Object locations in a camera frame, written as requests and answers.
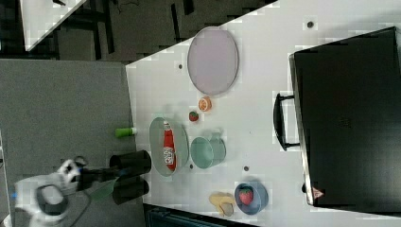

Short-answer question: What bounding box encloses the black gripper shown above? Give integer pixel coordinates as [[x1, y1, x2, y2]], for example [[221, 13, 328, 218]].
[[77, 167, 119, 191]]

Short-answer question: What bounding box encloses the red ketchup bottle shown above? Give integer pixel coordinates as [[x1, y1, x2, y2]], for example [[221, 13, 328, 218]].
[[163, 121, 177, 171]]

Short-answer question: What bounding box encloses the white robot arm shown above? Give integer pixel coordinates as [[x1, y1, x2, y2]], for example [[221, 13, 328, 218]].
[[14, 160, 119, 227]]

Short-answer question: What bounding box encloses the green oval strainer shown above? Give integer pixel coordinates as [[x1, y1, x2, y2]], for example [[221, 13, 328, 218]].
[[149, 117, 189, 177]]

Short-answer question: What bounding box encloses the green spatula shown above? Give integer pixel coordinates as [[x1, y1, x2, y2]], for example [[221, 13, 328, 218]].
[[90, 178, 118, 201]]

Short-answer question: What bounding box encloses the black cylindrical utensil holder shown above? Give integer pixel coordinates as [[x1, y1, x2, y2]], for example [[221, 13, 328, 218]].
[[109, 150, 151, 176]]

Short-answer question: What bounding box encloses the green mug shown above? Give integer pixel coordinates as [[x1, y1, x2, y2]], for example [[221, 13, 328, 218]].
[[190, 132, 226, 169]]

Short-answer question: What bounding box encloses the small red strawberry toy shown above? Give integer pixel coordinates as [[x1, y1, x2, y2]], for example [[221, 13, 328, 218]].
[[189, 112, 199, 122]]

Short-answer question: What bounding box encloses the orange slice toy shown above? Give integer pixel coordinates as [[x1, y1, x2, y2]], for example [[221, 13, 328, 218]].
[[198, 96, 212, 112]]

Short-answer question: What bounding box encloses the yellow banana toy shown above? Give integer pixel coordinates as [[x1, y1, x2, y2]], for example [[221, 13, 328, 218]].
[[209, 192, 235, 217]]

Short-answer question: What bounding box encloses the large strawberry toy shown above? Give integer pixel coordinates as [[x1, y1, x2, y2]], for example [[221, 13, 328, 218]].
[[238, 186, 253, 205]]

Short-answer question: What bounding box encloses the blue bowl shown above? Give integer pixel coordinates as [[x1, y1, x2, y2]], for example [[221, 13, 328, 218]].
[[235, 181, 269, 216]]

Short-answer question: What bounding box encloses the grey round plate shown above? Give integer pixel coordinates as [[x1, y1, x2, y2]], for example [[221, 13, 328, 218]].
[[187, 26, 239, 96]]

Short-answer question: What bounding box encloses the black toaster oven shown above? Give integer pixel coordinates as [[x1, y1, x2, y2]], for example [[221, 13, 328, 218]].
[[289, 26, 401, 217]]

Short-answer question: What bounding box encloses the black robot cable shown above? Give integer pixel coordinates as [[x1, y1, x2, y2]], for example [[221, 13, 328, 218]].
[[67, 188, 93, 227]]

